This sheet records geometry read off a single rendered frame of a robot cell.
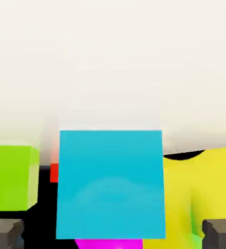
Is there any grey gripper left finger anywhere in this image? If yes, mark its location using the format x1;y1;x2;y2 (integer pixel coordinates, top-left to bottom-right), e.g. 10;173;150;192
0;218;25;249

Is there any large yellow box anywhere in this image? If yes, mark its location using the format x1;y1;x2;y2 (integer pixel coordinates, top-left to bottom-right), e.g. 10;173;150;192
142;146;226;249

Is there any small magenta cube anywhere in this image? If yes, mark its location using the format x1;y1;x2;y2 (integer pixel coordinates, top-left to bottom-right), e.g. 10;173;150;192
74;238;144;249

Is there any small green cube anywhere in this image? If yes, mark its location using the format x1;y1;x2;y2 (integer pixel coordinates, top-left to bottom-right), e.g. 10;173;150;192
0;145;40;212

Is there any small cyan cube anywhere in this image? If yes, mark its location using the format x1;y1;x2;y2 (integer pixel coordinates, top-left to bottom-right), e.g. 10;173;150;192
56;129;167;240

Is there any small red cube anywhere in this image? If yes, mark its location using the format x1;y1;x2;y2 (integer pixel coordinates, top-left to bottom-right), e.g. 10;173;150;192
50;162;59;183

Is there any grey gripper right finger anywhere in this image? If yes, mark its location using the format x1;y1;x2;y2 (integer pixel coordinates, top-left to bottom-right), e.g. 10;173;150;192
202;218;226;249

